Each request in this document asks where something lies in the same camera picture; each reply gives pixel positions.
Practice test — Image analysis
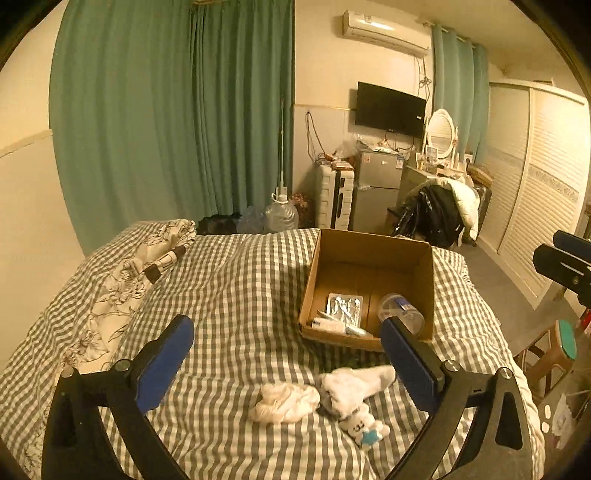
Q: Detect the wooden stool green seat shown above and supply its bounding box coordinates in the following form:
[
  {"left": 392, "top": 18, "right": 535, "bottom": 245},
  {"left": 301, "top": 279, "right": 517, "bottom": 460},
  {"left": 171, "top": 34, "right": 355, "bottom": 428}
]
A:
[{"left": 516, "top": 318, "right": 579, "bottom": 403}]

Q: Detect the clear plastic bag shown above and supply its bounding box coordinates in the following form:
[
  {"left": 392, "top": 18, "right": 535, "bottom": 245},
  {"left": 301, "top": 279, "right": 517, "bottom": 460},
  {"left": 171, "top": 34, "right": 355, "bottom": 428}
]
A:
[{"left": 333, "top": 136, "right": 359, "bottom": 161}]

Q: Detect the white air conditioner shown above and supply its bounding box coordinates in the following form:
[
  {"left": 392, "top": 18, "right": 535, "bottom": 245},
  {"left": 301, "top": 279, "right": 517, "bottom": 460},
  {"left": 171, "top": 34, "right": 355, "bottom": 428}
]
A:
[{"left": 341, "top": 9, "right": 431, "bottom": 59}]

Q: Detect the white and blue tube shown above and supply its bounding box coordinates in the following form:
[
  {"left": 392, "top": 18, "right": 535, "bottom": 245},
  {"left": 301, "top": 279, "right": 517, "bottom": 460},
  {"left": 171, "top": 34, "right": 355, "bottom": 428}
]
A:
[{"left": 311, "top": 311, "right": 373, "bottom": 338}]

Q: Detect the black bag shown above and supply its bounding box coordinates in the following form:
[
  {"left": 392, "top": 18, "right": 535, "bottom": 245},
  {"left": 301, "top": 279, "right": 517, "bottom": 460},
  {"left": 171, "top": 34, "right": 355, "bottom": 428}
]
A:
[{"left": 197, "top": 213, "right": 242, "bottom": 236}]

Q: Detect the white puffer jacket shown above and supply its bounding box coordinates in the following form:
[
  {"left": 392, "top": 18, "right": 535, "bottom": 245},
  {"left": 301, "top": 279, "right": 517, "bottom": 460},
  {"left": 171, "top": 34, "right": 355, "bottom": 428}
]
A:
[{"left": 433, "top": 177, "right": 481, "bottom": 241}]

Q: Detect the white louvred wardrobe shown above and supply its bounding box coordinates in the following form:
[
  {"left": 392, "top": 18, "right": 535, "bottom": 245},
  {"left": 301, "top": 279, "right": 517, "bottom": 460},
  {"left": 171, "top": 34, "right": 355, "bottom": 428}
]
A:
[{"left": 475, "top": 79, "right": 591, "bottom": 311}]

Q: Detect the silver blister pack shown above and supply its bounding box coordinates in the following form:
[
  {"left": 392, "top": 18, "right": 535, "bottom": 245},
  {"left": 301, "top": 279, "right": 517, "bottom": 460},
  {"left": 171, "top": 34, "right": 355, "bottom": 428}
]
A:
[{"left": 325, "top": 292, "right": 365, "bottom": 329}]

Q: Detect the white oval mirror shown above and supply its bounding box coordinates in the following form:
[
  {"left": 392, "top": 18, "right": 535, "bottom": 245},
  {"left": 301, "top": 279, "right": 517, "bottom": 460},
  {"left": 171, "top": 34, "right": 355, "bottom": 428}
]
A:
[{"left": 424, "top": 108, "right": 457, "bottom": 163}]

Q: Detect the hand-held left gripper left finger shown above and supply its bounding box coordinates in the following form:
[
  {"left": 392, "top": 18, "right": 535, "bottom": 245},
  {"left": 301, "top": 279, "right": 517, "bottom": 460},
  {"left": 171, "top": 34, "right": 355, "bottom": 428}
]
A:
[{"left": 41, "top": 315, "right": 197, "bottom": 480}]

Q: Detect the crumpled clear plastic bottle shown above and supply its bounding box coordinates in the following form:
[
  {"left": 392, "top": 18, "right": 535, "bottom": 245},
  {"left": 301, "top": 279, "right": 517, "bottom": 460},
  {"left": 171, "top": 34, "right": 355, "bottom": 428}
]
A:
[{"left": 237, "top": 206, "right": 269, "bottom": 235}]

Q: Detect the white suitcase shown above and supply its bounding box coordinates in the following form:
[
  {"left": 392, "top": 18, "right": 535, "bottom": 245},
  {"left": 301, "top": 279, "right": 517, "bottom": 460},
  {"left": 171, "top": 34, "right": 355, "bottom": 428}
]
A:
[{"left": 315, "top": 163, "right": 356, "bottom": 230}]

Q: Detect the dressing table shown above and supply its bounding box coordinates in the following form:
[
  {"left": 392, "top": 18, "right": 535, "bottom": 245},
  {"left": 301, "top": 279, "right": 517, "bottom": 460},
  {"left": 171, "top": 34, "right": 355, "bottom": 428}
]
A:
[{"left": 396, "top": 163, "right": 468, "bottom": 209}]

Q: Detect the silver refrigerator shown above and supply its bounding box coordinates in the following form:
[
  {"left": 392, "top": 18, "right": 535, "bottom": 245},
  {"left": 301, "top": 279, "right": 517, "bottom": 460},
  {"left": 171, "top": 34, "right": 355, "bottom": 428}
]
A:
[{"left": 349, "top": 149, "right": 404, "bottom": 232}]

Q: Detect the brown cardboard box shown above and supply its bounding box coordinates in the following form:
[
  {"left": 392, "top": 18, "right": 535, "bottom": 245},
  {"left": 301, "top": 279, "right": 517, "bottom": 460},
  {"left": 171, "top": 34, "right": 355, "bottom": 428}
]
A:
[{"left": 298, "top": 228, "right": 435, "bottom": 354}]

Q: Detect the white balled sock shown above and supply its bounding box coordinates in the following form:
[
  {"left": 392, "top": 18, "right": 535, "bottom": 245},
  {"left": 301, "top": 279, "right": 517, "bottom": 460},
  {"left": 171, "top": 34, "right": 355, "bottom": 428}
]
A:
[{"left": 250, "top": 383, "right": 321, "bottom": 424}]

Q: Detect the clear plastic jar blue label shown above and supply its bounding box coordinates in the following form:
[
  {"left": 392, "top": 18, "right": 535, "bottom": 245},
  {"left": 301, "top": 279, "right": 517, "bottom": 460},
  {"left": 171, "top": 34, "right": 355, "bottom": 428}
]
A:
[{"left": 377, "top": 292, "right": 426, "bottom": 338}]

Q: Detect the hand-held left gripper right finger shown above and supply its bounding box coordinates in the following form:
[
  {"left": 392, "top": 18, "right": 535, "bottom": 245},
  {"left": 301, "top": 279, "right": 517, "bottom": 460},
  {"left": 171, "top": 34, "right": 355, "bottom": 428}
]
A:
[{"left": 379, "top": 316, "right": 539, "bottom": 480}]

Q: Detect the large clear water jug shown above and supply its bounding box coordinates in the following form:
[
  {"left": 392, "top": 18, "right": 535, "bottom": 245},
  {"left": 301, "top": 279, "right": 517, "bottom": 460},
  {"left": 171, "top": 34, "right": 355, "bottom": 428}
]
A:
[{"left": 263, "top": 194, "right": 300, "bottom": 234}]

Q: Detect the white bear print sock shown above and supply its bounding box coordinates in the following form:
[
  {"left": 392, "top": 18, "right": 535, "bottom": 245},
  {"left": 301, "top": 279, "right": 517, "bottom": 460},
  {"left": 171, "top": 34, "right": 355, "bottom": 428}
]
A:
[{"left": 320, "top": 364, "right": 398, "bottom": 451}]

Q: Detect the wide green curtain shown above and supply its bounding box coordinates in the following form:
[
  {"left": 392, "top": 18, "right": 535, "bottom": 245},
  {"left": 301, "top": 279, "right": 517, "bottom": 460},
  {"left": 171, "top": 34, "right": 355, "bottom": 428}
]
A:
[{"left": 48, "top": 0, "right": 297, "bottom": 256}]

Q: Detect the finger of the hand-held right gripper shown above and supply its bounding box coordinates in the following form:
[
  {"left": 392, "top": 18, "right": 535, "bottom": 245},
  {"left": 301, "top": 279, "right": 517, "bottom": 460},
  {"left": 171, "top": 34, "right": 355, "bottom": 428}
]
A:
[
  {"left": 532, "top": 244, "right": 591, "bottom": 305},
  {"left": 553, "top": 229, "right": 591, "bottom": 253}
]

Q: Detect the grey checked blanket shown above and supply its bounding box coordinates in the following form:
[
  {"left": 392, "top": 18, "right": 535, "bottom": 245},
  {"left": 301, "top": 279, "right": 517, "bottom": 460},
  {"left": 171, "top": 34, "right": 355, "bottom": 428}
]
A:
[{"left": 0, "top": 220, "right": 546, "bottom": 480}]

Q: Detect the floral print quilt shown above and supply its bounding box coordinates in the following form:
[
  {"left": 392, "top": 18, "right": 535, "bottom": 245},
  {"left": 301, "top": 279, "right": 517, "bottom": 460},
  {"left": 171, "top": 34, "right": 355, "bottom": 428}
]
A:
[{"left": 18, "top": 218, "right": 199, "bottom": 472}]

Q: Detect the black flat television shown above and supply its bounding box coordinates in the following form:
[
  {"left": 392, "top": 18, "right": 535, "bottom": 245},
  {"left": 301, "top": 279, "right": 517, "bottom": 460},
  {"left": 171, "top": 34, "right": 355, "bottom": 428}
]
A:
[{"left": 354, "top": 81, "right": 427, "bottom": 137}]

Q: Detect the black wall cable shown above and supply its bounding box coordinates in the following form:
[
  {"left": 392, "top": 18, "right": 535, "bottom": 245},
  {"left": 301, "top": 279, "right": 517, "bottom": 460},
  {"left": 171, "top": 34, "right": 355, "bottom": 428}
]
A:
[{"left": 304, "top": 110, "right": 325, "bottom": 163}]

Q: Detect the narrow green curtain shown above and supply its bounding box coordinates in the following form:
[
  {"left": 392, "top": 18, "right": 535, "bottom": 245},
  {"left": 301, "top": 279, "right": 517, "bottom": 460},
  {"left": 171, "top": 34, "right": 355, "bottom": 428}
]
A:
[{"left": 431, "top": 22, "right": 491, "bottom": 168}]

